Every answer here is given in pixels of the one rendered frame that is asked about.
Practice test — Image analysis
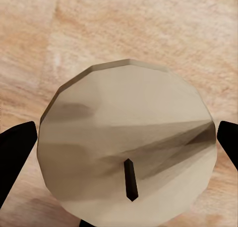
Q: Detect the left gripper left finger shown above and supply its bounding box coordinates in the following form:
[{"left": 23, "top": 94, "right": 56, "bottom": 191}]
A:
[{"left": 0, "top": 121, "right": 38, "bottom": 209}]

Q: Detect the pillar candle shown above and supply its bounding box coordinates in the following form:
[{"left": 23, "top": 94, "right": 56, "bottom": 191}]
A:
[{"left": 37, "top": 58, "right": 217, "bottom": 227}]

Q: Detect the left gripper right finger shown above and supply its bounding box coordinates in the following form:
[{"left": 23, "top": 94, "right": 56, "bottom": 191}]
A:
[{"left": 217, "top": 121, "right": 238, "bottom": 170}]

